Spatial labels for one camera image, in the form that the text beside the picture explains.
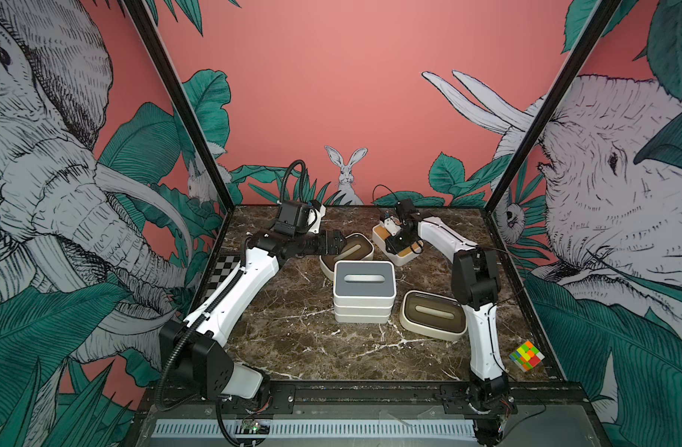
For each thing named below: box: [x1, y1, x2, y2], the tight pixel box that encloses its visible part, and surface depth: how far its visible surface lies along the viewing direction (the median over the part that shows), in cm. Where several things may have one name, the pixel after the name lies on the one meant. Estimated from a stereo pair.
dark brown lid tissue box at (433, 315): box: [399, 289, 468, 342], surface depth 87 cm
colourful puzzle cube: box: [508, 339, 546, 373], surface depth 80 cm
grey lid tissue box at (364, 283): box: [332, 260, 396, 308], surface depth 81 cm
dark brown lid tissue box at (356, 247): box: [319, 232, 375, 280], surface depth 101 cm
